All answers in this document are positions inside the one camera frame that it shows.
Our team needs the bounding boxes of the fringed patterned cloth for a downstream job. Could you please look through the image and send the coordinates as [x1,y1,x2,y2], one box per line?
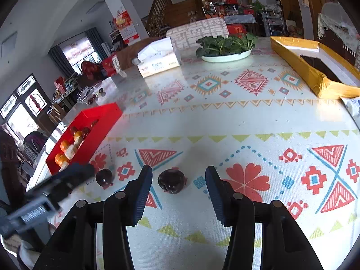
[318,13,360,62]

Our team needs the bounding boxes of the brown chair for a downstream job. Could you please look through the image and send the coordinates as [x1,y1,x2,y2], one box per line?
[115,37,169,71]

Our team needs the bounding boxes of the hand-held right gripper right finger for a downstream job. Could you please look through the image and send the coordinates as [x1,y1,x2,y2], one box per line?
[205,165,324,270]

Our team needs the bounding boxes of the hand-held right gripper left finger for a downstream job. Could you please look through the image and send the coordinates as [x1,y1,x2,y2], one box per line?
[33,164,154,270]

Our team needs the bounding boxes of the red wall calendar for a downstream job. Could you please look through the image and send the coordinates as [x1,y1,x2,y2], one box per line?
[113,11,140,45]

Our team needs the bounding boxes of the black smartphone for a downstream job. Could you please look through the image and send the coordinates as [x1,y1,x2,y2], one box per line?
[300,56,344,84]

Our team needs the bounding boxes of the wooden stair railing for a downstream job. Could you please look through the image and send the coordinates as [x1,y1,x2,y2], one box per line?
[145,0,173,38]

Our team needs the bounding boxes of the person's left forearm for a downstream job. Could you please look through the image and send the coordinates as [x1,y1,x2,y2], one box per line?
[16,240,43,269]

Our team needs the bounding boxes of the red gift box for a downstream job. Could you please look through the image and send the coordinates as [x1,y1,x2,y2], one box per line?
[226,24,248,38]

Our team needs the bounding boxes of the checkered tablecloth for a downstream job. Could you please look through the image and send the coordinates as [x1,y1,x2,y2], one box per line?
[224,15,257,25]

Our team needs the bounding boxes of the dark plum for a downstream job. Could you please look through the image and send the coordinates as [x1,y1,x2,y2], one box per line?
[95,168,114,187]
[157,169,185,194]

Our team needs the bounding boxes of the green spinach leaves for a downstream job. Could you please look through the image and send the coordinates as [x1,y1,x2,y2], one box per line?
[196,33,258,57]

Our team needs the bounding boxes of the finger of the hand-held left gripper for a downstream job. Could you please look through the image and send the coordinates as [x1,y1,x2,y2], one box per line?
[27,162,96,201]

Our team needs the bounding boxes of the white oval plate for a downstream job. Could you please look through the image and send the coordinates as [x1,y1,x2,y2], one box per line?
[201,48,253,63]

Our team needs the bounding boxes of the white plastic packet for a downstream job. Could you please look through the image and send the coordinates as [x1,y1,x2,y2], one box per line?
[339,96,360,123]

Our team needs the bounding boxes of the white metal rack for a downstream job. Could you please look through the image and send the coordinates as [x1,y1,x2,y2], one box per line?
[261,8,286,36]

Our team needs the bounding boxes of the yellow cardboard box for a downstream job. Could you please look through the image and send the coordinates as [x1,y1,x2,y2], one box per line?
[270,36,360,100]

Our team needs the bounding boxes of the tissue box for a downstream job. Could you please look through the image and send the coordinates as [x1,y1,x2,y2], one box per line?
[132,37,182,78]

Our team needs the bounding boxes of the chair with patterned cushion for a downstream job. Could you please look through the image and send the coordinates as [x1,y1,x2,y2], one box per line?
[166,17,229,50]

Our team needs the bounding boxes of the grey curtain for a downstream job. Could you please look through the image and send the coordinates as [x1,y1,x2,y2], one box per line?
[48,46,72,75]
[86,27,105,62]

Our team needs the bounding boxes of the mesh food cover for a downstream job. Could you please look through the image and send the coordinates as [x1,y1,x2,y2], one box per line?
[321,2,348,24]

